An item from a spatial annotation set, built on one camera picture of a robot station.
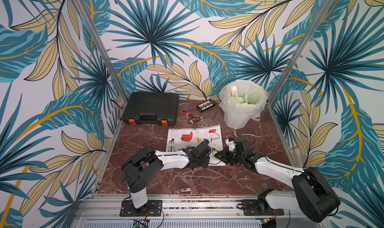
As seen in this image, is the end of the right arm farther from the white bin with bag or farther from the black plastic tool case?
the black plastic tool case

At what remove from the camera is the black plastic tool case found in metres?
1.02

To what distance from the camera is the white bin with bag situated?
2.74 ft
